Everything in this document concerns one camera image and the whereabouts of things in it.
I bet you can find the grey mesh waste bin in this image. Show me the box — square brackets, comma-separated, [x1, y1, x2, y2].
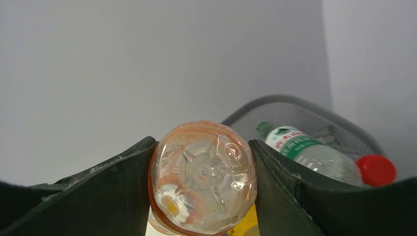
[222, 94, 386, 156]

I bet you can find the red label bottle red cap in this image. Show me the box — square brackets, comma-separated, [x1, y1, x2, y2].
[356, 154, 397, 187]

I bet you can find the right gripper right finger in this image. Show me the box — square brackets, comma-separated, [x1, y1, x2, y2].
[249, 140, 417, 236]

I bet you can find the orange drink bottle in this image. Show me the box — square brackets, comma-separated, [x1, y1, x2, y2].
[148, 120, 257, 236]

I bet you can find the clear bottle green label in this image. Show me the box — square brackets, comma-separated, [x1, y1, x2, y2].
[256, 122, 370, 188]

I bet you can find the yellow juice bottle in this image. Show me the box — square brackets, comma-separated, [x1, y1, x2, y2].
[227, 204, 260, 236]

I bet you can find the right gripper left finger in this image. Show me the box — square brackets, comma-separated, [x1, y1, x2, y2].
[0, 136, 157, 236]

